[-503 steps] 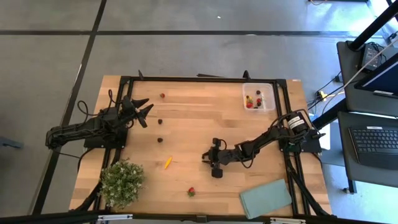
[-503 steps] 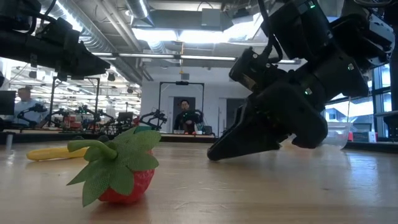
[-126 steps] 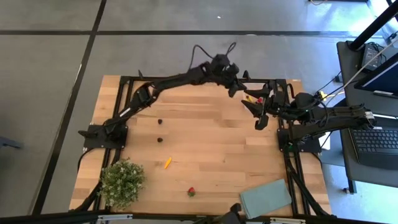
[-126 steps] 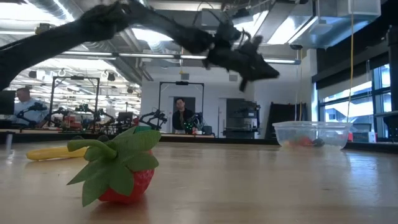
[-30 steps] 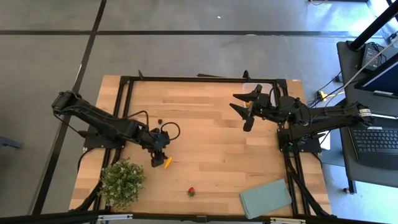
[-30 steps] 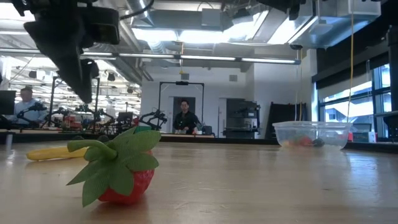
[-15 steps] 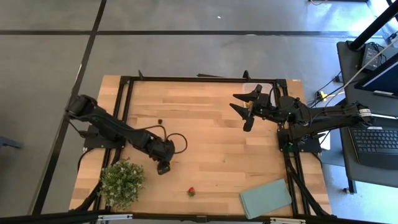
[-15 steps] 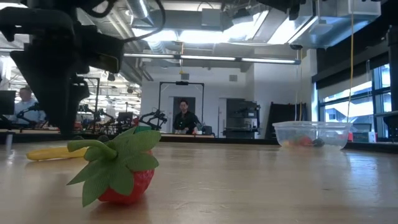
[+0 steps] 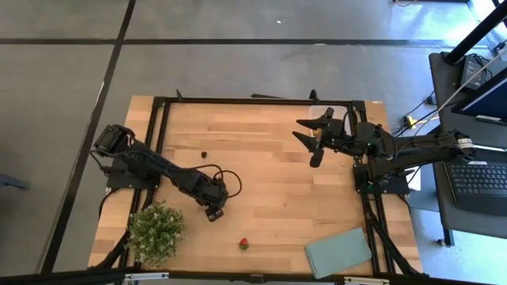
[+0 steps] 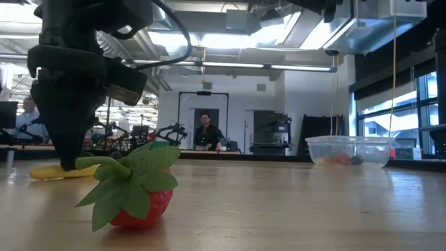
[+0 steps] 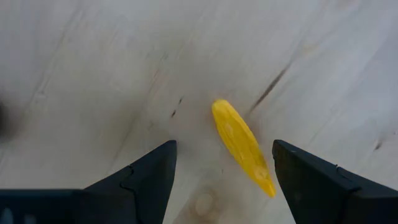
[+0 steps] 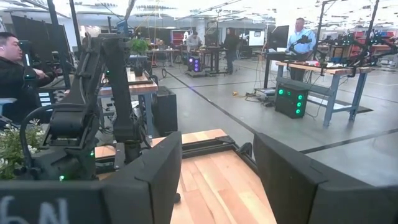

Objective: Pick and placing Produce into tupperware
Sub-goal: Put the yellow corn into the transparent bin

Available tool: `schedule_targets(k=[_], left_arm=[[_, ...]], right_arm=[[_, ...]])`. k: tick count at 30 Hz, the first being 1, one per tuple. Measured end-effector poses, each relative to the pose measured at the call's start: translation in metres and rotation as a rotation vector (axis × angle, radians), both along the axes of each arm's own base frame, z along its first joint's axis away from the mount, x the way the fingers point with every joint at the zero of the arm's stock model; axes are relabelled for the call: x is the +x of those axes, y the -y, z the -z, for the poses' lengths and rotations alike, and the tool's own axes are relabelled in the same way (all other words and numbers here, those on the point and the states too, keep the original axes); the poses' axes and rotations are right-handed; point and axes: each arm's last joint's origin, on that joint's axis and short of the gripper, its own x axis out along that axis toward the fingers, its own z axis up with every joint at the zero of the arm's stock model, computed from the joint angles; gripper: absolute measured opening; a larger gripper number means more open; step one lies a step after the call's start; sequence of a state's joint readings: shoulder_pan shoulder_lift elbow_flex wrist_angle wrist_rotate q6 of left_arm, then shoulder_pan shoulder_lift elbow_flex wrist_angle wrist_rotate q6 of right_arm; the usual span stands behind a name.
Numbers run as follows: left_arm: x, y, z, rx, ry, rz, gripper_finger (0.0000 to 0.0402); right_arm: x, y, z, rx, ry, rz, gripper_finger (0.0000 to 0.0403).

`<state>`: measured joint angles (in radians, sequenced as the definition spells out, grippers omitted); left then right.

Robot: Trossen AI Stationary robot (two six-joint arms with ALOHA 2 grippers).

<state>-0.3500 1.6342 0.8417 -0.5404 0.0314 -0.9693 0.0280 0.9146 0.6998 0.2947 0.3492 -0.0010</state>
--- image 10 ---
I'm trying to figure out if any small white box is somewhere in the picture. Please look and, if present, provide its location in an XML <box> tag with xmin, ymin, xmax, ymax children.
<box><xmin>394</xmin><ymin>146</ymin><xmax>423</xmax><ymax>160</ymax></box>

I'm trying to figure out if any long linear ceiling light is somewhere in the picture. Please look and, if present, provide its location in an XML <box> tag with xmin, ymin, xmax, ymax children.
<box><xmin>120</xmin><ymin>58</ymin><xmax>338</xmax><ymax>73</ymax></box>

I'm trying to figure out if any standing person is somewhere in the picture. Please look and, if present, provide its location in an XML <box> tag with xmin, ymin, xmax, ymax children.
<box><xmin>192</xmin><ymin>111</ymin><xmax>224</xmax><ymax>151</ymax></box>

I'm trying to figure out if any black rectangular stand frame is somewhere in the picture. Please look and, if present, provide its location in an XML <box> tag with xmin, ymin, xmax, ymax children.
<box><xmin>176</xmin><ymin>90</ymin><xmax>230</xmax><ymax>151</ymax></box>

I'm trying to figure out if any seated person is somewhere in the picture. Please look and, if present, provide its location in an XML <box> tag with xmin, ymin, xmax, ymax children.
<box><xmin>13</xmin><ymin>96</ymin><xmax>49</xmax><ymax>142</ymax></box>

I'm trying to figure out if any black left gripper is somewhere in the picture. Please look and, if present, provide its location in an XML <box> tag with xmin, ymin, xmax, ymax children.
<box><xmin>27</xmin><ymin>43</ymin><xmax>109</xmax><ymax>172</ymax></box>

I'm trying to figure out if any black leaning panel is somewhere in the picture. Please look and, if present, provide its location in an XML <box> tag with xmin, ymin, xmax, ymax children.
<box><xmin>297</xmin><ymin>114</ymin><xmax>345</xmax><ymax>156</ymax></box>

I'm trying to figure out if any clear plastic tupperware container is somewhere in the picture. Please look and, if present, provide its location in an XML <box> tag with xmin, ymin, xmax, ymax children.
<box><xmin>305</xmin><ymin>135</ymin><xmax>397</xmax><ymax>169</ymax></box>

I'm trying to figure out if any yellow hanging cord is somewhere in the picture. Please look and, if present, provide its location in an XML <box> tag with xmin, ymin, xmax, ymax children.
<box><xmin>387</xmin><ymin>0</ymin><xmax>398</xmax><ymax>137</ymax></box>

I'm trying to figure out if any red toy strawberry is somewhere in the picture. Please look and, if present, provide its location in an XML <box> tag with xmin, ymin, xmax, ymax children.
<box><xmin>329</xmin><ymin>151</ymin><xmax>351</xmax><ymax>165</ymax></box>
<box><xmin>74</xmin><ymin>141</ymin><xmax>182</xmax><ymax>234</ymax></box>

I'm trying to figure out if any yellow toy banana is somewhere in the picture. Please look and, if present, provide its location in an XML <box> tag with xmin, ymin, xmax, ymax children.
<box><xmin>29</xmin><ymin>163</ymin><xmax>100</xmax><ymax>181</ymax></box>

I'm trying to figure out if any pale hanging cord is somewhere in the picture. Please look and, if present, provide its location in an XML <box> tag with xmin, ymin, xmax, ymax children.
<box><xmin>329</xmin><ymin>54</ymin><xmax>341</xmax><ymax>137</ymax></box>

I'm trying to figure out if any black equipment cabinet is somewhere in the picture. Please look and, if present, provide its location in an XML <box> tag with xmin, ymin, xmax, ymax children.
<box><xmin>249</xmin><ymin>109</ymin><xmax>293</xmax><ymax>156</ymax></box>

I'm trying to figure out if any black aluminium table frame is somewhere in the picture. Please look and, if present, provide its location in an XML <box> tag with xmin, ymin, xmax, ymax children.
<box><xmin>0</xmin><ymin>148</ymin><xmax>446</xmax><ymax>172</ymax></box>

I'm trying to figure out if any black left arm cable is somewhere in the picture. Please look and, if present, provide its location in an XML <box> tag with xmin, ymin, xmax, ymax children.
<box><xmin>114</xmin><ymin>0</ymin><xmax>194</xmax><ymax>70</ymax></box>

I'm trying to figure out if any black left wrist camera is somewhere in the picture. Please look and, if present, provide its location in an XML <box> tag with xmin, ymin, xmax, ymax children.
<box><xmin>103</xmin><ymin>57</ymin><xmax>148</xmax><ymax>107</ymax></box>

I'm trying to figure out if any silver ventilation duct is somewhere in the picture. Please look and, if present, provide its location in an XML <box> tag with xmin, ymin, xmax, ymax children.
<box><xmin>95</xmin><ymin>20</ymin><xmax>164</xmax><ymax>95</ymax></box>

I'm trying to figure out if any black background monitor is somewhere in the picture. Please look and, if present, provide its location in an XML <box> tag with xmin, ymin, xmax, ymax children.
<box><xmin>0</xmin><ymin>100</ymin><xmax>19</xmax><ymax>130</ymax></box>

